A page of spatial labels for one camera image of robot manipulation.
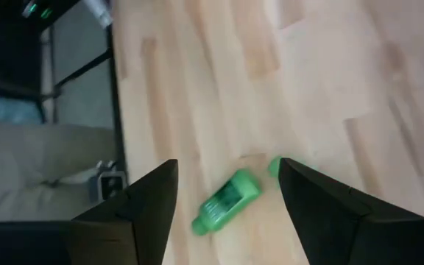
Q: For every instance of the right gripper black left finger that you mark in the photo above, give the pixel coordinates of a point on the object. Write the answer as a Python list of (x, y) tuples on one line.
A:
[(134, 228)]

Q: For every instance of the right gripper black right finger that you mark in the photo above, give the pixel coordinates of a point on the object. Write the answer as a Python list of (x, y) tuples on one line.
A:
[(329, 221)]

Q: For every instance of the green travel bottle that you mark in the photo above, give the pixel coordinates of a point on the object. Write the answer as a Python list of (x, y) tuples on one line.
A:
[(226, 202), (274, 166)]

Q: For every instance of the beige cushion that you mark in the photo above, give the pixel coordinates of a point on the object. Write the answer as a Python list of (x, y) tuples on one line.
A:
[(31, 169)]

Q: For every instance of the black table leg brace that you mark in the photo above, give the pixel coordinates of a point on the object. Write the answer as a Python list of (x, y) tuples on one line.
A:
[(79, 70)]

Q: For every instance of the white cylindrical container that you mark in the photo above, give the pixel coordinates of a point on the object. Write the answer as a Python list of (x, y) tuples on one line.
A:
[(98, 13)]

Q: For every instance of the black equipment with green lights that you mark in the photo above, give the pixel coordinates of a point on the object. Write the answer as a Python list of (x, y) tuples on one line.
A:
[(6, 44)]

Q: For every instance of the grey table-level camera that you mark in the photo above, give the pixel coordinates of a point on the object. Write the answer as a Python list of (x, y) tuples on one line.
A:
[(107, 182)]

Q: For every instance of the black metal table frame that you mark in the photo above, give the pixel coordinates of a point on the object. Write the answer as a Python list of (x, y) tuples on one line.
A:
[(118, 110)]

